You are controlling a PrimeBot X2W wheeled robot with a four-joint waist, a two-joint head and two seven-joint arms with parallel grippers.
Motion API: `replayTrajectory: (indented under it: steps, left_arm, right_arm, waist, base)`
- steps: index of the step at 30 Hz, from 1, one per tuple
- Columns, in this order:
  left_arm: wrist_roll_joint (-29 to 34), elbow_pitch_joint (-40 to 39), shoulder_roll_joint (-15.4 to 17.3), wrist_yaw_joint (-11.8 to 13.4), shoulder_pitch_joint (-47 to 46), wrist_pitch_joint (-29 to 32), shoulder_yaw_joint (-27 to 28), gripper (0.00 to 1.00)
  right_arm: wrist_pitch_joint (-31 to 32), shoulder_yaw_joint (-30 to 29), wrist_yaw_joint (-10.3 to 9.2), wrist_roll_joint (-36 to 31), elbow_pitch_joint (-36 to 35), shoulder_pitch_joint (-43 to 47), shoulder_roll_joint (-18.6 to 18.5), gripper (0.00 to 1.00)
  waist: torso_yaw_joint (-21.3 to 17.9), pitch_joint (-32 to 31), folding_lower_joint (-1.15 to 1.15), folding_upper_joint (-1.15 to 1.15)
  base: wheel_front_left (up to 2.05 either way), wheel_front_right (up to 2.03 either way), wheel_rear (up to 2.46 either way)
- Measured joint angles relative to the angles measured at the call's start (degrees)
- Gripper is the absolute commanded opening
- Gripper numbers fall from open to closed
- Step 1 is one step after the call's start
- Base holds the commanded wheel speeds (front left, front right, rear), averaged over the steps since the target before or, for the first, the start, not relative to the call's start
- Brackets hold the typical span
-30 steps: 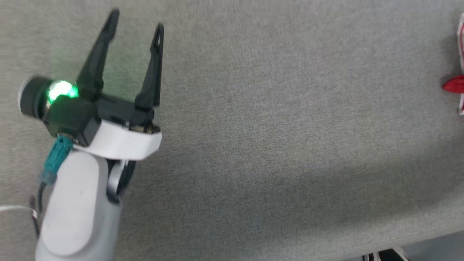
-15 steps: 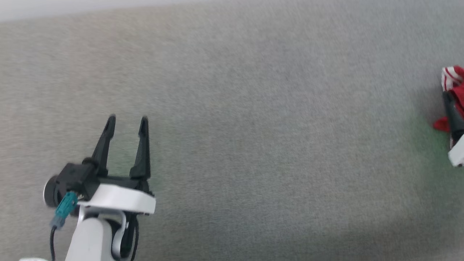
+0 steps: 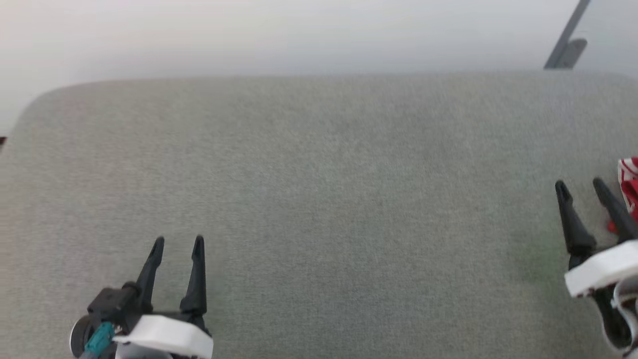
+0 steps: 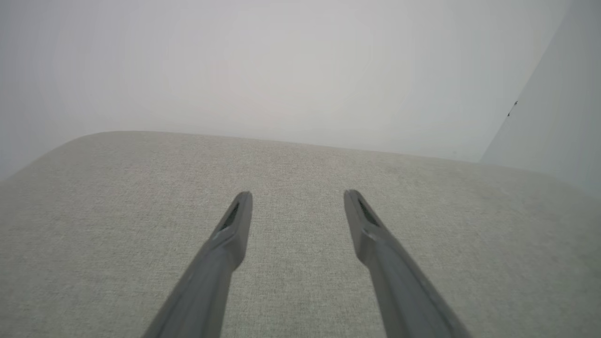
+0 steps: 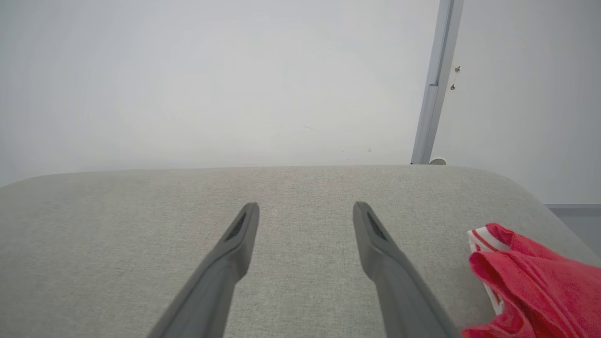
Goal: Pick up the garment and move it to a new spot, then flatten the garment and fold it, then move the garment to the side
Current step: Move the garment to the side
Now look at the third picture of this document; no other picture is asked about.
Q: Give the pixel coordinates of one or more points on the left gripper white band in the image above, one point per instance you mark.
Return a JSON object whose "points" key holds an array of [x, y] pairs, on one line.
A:
{"points": [[164, 334]]}

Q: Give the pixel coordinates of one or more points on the grey fabric sofa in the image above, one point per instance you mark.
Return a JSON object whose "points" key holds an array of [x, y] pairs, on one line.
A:
{"points": [[319, 209]]}

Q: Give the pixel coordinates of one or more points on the red and white garment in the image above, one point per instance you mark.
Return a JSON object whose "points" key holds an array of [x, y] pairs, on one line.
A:
{"points": [[629, 192]]}

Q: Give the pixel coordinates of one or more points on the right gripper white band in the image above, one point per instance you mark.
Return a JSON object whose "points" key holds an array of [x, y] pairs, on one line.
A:
{"points": [[603, 269]]}

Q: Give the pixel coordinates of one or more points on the grey metal stand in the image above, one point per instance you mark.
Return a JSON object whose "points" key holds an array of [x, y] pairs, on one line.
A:
{"points": [[568, 42]]}

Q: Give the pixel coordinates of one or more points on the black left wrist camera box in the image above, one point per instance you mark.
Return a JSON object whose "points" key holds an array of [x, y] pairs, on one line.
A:
{"points": [[107, 309]]}

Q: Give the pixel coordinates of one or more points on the teal left camera connector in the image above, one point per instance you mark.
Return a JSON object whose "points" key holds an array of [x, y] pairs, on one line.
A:
{"points": [[99, 339]]}

